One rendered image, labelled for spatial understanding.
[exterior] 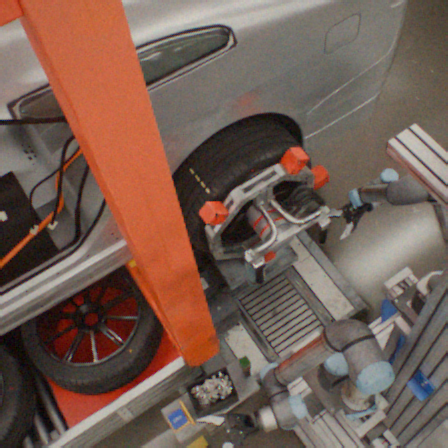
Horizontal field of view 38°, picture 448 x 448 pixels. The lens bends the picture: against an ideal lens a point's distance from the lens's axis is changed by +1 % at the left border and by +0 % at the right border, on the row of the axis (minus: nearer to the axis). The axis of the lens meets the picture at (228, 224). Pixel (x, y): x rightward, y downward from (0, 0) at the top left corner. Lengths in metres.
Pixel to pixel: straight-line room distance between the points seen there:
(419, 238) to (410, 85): 1.13
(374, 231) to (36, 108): 2.29
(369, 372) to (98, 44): 1.25
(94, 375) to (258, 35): 1.68
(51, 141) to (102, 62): 1.85
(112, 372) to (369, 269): 1.56
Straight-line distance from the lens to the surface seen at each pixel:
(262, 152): 2.68
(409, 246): 3.83
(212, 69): 2.33
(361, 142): 4.16
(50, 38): 1.18
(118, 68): 1.29
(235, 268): 3.46
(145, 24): 2.22
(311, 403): 3.25
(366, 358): 2.01
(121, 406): 3.14
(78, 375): 3.11
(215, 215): 2.59
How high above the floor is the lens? 3.37
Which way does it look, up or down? 62 degrees down
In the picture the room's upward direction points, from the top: 9 degrees counter-clockwise
